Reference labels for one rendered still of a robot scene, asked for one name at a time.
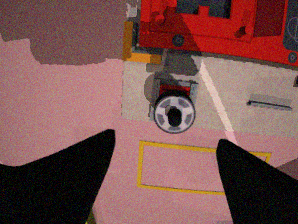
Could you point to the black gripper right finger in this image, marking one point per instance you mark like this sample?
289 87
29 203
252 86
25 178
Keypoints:
255 192

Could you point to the black tyre with grey hub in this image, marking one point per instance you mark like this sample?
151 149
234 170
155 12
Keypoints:
174 98

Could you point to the yellow rectangular outline on table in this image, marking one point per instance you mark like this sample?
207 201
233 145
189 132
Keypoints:
159 145

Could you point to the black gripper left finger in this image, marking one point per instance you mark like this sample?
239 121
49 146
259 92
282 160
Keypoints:
59 188

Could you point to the yellow rectangular block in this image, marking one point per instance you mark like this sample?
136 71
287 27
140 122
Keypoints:
90 219

